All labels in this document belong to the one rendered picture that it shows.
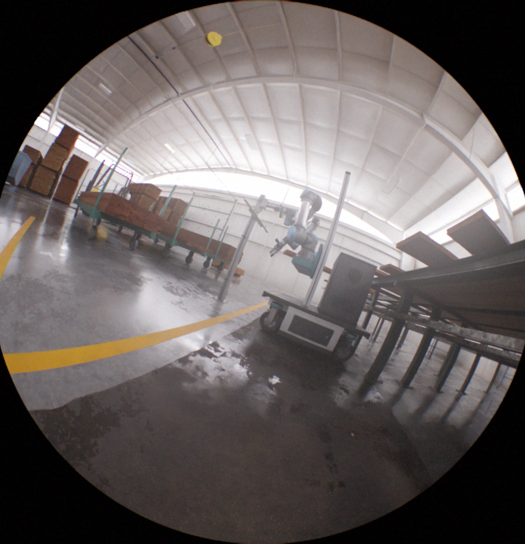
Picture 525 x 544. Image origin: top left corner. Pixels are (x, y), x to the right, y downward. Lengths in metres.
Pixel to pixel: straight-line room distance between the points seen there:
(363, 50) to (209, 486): 6.95
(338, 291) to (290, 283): 8.71
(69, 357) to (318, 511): 0.77
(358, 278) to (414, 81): 6.23
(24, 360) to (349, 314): 1.73
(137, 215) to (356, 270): 2.45
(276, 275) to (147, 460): 10.03
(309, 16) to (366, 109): 3.79
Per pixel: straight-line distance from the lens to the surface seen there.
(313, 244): 1.37
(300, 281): 9.97
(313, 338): 1.31
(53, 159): 9.80
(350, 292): 1.37
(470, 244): 0.84
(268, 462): 0.54
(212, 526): 0.45
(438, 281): 1.18
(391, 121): 7.23
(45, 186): 9.65
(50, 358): 0.67
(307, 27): 6.74
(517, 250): 0.79
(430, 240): 0.88
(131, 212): 2.34
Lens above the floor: 0.46
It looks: level
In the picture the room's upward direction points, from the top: 22 degrees clockwise
